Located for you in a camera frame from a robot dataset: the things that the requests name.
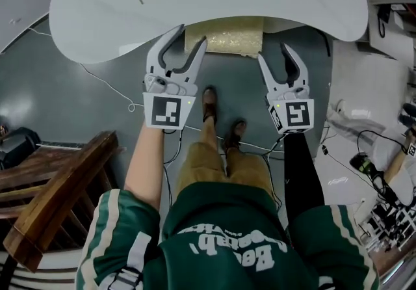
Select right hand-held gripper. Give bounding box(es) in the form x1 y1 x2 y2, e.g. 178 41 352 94
257 42 315 135

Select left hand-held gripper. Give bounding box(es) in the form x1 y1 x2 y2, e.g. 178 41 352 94
142 23 208 129

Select cream upholstered stool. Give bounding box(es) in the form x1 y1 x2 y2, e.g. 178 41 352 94
184 16 265 59

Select person's right forearm black sleeve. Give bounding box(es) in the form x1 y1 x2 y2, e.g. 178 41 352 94
283 132 326 231

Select person's left forearm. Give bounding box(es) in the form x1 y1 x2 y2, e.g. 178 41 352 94
123 124 170 218

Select brown left shoe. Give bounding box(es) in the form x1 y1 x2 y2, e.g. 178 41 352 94
201 86 218 121

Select brown shoe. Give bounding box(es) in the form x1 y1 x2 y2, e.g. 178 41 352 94
223 119 248 153
201 86 218 121

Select person's left leg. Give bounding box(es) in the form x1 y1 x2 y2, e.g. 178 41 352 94
201 115 219 147

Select brown right shoe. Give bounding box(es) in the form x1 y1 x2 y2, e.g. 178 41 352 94
223 119 248 153

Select black telephone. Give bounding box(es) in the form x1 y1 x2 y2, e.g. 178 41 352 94
376 3 393 38

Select tan shorts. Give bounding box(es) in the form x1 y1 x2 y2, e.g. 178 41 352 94
175 141 274 205

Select grey bedside cabinet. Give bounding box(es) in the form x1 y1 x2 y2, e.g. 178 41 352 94
356 2 416 62

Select black bag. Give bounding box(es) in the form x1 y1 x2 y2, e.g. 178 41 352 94
0 125 42 172

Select green striped shirt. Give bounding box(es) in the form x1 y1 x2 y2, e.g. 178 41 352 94
75 182 382 290

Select white striped bed base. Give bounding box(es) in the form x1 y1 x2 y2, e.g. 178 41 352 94
0 248 86 290

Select white floor cable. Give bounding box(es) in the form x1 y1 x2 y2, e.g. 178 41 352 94
28 26 287 155

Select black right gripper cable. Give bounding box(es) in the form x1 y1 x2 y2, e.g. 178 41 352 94
261 134 287 215

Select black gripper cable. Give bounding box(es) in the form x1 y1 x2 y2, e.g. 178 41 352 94
261 134 287 215
161 125 183 208

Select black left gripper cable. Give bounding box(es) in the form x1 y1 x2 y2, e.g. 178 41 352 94
161 125 183 208

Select dark wooden bed frame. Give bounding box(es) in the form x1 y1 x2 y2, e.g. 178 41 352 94
0 130 128 274

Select grey left shoulder strap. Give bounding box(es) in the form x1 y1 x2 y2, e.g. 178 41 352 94
103 231 153 290

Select grey shoulder strap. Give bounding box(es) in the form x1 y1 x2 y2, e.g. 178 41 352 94
317 274 337 290
103 231 153 290

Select grey right shoulder strap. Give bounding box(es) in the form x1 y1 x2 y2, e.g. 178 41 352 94
317 274 337 290

